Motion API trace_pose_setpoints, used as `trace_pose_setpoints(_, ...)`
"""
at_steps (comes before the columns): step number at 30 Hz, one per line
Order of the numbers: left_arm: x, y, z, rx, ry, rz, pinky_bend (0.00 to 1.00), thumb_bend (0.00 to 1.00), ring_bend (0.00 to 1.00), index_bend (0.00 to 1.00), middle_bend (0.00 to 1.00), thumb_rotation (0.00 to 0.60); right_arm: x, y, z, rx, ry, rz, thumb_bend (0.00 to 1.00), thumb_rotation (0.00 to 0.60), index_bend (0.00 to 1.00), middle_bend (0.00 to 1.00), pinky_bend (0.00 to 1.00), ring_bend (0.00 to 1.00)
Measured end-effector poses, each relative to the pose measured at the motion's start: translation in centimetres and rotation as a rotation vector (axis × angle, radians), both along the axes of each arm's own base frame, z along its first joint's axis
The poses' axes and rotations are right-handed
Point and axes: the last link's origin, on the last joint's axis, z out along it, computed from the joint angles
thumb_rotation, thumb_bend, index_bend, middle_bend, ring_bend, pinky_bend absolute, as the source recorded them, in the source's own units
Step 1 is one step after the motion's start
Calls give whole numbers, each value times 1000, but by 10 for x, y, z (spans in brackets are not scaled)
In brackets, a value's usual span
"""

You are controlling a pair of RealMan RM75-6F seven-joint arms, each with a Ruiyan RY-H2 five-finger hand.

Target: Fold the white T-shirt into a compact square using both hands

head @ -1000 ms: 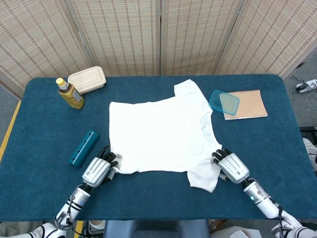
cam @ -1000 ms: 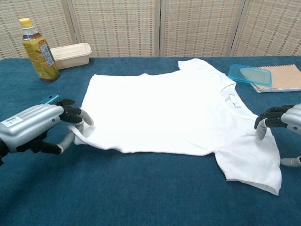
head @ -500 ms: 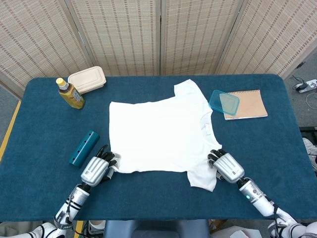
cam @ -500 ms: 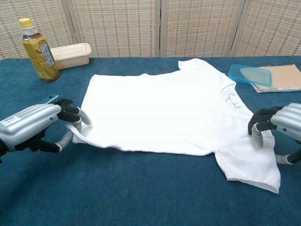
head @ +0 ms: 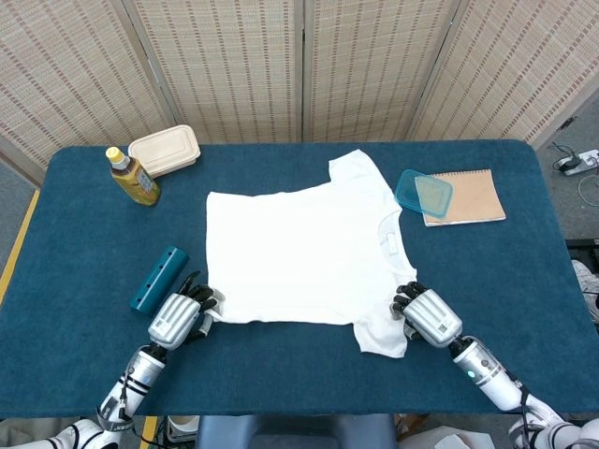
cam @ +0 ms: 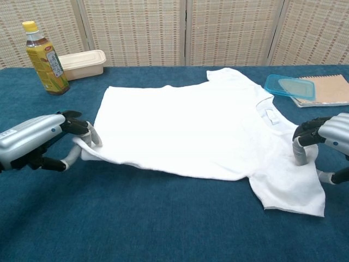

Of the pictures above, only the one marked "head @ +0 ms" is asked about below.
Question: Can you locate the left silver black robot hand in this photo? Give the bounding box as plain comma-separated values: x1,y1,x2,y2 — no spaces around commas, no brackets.
147,269,226,352

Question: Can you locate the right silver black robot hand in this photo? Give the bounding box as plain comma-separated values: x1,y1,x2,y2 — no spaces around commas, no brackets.
389,279,464,350

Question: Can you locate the white t-shirt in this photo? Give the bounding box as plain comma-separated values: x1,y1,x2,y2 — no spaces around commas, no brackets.
205,148,417,360

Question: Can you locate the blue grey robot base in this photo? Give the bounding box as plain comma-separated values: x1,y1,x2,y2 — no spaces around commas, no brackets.
194,413,397,449

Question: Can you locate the teal plastic holder with holes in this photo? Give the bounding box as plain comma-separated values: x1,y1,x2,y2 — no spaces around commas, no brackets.
129,245,190,314

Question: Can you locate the white round device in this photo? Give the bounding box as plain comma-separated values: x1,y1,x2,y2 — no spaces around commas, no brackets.
167,414,200,443

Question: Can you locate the blue transparent container lid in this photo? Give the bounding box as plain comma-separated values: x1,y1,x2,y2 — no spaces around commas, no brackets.
394,168,454,220

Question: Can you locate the white paper sheet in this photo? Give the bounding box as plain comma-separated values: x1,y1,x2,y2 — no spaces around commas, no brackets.
417,432,476,449

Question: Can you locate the brown spiral notebook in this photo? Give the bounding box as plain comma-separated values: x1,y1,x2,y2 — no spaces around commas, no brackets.
422,168,507,228

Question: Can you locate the yellow capped green tea bottle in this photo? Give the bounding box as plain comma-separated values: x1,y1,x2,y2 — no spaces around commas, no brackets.
105,146,161,208

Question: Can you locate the blue carpeted table surface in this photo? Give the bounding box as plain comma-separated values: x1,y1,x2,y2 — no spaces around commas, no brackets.
0,138,599,417

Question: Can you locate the black flat object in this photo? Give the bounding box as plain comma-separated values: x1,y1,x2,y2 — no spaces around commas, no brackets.
564,237,599,263

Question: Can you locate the beige lidded food container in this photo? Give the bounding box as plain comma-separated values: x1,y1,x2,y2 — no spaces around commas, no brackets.
127,124,201,179

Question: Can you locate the white power strip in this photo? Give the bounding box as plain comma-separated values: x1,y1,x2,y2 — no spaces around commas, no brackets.
559,148,599,177

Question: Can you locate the woven folding screen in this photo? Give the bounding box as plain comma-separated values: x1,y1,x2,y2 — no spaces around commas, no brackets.
0,0,599,188

